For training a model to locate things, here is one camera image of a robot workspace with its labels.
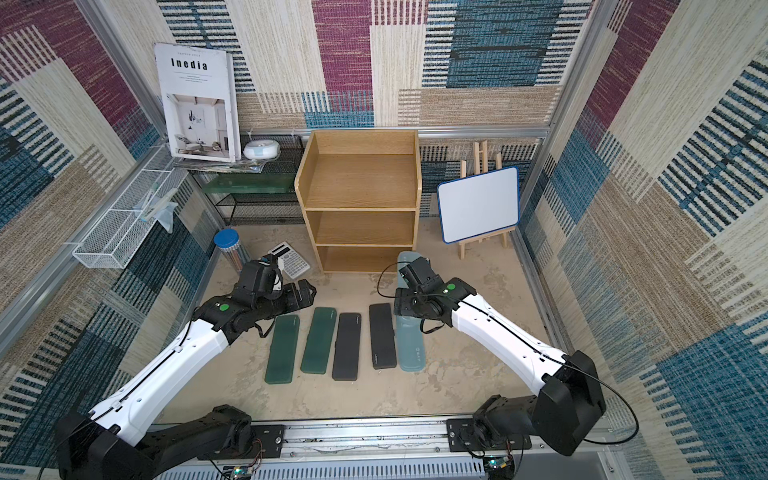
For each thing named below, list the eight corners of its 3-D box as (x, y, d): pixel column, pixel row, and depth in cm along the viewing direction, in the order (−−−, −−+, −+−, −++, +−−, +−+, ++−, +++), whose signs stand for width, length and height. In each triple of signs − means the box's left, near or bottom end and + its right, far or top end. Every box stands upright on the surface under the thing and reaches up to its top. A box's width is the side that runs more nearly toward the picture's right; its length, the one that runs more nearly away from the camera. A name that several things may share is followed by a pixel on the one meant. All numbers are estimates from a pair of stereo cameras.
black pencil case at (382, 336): (373, 370, 86) (373, 367, 84) (369, 307, 98) (368, 304, 97) (398, 367, 86) (398, 365, 84) (390, 305, 98) (390, 302, 97)
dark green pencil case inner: (301, 373, 86) (299, 370, 84) (316, 309, 99) (315, 306, 97) (325, 374, 86) (324, 372, 84) (337, 311, 98) (336, 307, 97)
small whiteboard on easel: (426, 247, 115) (436, 182, 91) (462, 206, 130) (479, 140, 106) (483, 278, 106) (510, 214, 82) (515, 230, 121) (546, 164, 97)
